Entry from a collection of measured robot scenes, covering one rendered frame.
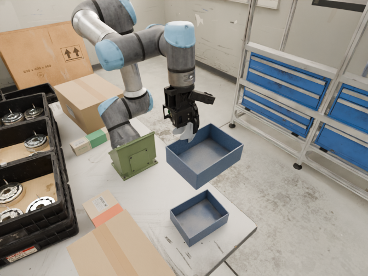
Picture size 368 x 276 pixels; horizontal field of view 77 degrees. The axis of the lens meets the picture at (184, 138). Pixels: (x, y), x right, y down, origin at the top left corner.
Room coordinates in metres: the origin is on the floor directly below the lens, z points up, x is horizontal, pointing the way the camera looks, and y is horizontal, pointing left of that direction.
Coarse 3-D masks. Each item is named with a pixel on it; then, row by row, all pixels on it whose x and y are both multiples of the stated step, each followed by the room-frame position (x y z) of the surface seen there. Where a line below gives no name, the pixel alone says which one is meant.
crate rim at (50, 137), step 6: (36, 120) 0.96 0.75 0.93; (48, 120) 0.96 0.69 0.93; (12, 126) 0.91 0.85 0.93; (48, 126) 0.93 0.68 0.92; (48, 132) 0.86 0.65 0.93; (48, 138) 0.82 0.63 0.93; (48, 150) 0.74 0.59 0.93; (54, 150) 0.75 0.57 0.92; (30, 156) 0.70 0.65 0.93; (12, 162) 0.66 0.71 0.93
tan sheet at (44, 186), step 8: (48, 176) 0.67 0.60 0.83; (24, 184) 0.63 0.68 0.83; (32, 184) 0.63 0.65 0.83; (40, 184) 0.63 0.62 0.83; (48, 184) 0.63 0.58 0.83; (32, 192) 0.59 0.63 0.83; (40, 192) 0.59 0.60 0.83; (48, 192) 0.59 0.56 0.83; (24, 200) 0.55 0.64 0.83; (32, 200) 0.55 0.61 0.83; (56, 200) 0.55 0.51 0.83; (0, 208) 0.51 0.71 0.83; (24, 208) 0.51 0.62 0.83
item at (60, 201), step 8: (48, 152) 0.72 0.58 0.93; (24, 160) 0.67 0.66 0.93; (56, 160) 0.69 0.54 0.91; (0, 168) 0.63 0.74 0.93; (56, 168) 0.63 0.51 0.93; (56, 176) 0.59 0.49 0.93; (56, 192) 0.51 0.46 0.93; (40, 208) 0.45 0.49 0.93; (48, 208) 0.45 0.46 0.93; (56, 208) 0.46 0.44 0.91; (16, 216) 0.42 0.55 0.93; (24, 216) 0.42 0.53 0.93; (32, 216) 0.42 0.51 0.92; (0, 224) 0.39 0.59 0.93; (8, 224) 0.39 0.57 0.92; (16, 224) 0.40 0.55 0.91
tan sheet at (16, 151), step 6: (18, 144) 0.89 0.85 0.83; (48, 144) 0.89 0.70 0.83; (0, 150) 0.84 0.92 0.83; (6, 150) 0.84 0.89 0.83; (12, 150) 0.84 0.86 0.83; (18, 150) 0.84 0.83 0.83; (24, 150) 0.84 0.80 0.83; (42, 150) 0.84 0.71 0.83; (0, 156) 0.80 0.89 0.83; (6, 156) 0.80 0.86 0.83; (12, 156) 0.80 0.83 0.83; (18, 156) 0.80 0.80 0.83; (24, 156) 0.80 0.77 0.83; (0, 162) 0.76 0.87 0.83; (6, 162) 0.76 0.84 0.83
